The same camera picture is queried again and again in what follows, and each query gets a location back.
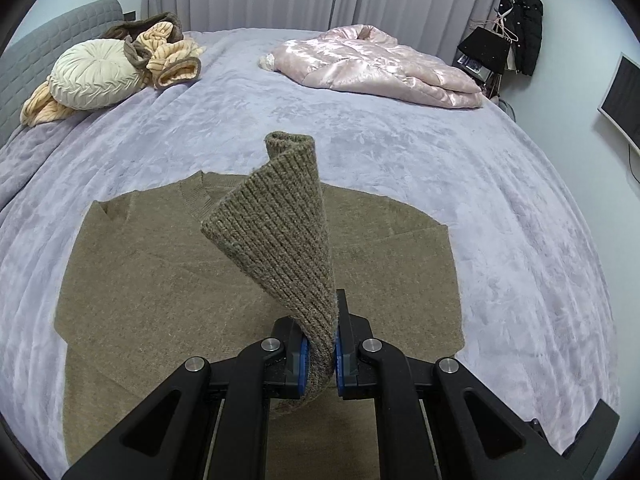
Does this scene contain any grey quilted headboard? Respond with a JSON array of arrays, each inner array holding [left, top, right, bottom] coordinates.
[[0, 0, 126, 148]]

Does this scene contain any pink satin puffer jacket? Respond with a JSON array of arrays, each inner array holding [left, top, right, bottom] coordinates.
[[257, 24, 486, 110]]

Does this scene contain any round cream pleated pillow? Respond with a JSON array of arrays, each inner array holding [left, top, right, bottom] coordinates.
[[47, 40, 146, 111]]

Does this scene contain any white-framed wall monitor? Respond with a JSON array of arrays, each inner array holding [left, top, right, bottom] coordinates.
[[597, 52, 640, 156]]

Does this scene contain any brown fuzzy cloth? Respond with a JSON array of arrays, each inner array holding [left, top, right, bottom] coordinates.
[[100, 11, 185, 68]]

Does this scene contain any black hanging coat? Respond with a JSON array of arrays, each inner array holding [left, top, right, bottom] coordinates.
[[505, 0, 544, 77]]

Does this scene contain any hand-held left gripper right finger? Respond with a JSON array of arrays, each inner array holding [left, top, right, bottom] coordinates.
[[332, 289, 621, 480]]

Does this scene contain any olive brown knit sweater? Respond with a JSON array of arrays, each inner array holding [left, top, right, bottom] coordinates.
[[52, 131, 466, 480]]

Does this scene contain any lavender plush bed blanket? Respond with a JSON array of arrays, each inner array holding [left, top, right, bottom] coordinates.
[[0, 27, 621, 480]]

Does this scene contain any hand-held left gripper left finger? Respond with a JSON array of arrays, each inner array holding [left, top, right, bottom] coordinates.
[[62, 315, 308, 480]]

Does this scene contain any black hanging bag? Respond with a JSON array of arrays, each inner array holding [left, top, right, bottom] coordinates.
[[457, 27, 511, 73]]

